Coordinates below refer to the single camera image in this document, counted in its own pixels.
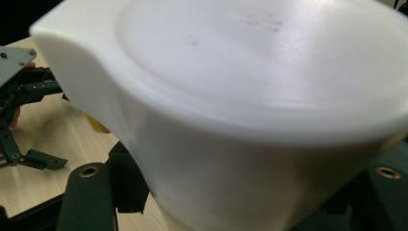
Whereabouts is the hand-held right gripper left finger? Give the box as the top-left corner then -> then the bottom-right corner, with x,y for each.
57,141 -> 150,231

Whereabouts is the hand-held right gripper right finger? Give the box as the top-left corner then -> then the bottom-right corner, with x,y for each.
320,141 -> 408,231

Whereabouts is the white-lidded jar with orange contents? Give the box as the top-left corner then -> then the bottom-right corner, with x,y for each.
28,0 -> 408,231

